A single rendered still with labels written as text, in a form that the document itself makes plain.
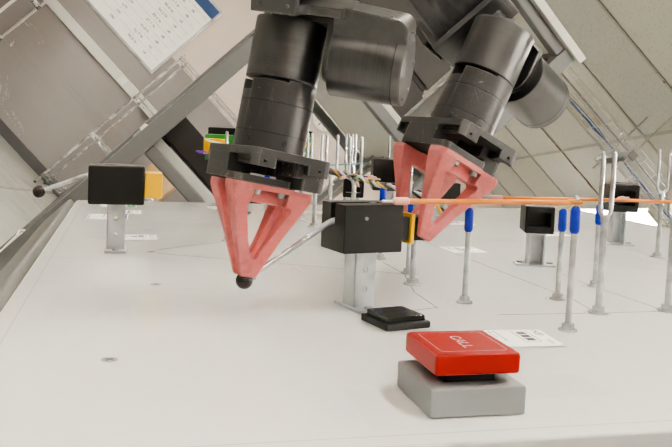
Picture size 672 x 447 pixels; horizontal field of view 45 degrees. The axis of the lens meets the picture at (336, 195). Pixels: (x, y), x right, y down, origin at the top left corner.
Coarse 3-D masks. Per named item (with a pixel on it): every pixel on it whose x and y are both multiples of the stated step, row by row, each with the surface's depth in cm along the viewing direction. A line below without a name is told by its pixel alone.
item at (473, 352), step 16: (416, 336) 47; (432, 336) 47; (448, 336) 47; (464, 336) 47; (480, 336) 47; (416, 352) 46; (432, 352) 44; (448, 352) 44; (464, 352) 44; (480, 352) 44; (496, 352) 44; (512, 352) 44; (432, 368) 43; (448, 368) 43; (464, 368) 43; (480, 368) 44; (496, 368) 44; (512, 368) 44
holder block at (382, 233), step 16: (336, 208) 67; (352, 208) 66; (368, 208) 66; (384, 208) 67; (400, 208) 68; (336, 224) 67; (352, 224) 66; (368, 224) 66; (384, 224) 67; (400, 224) 68; (336, 240) 67; (352, 240) 66; (368, 240) 66; (384, 240) 67; (400, 240) 68
